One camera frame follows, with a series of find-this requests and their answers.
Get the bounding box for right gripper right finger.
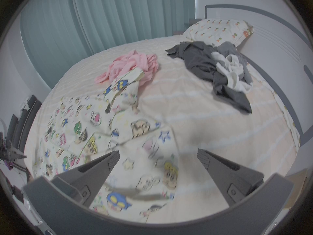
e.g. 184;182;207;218
197;148;265;209

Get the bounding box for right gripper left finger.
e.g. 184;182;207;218
52;150;121;209

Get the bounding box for white printed pyjama top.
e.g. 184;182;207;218
32;68;180;223

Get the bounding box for pile of clothes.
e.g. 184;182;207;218
166;41;253;114

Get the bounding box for bed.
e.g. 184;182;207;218
24;4;313;225

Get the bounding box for brown cardboard box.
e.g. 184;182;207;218
285;168;309;210

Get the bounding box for pink garment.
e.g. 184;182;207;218
95;49;159;86

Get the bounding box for blue-green curtain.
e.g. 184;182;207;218
20;0;196;90

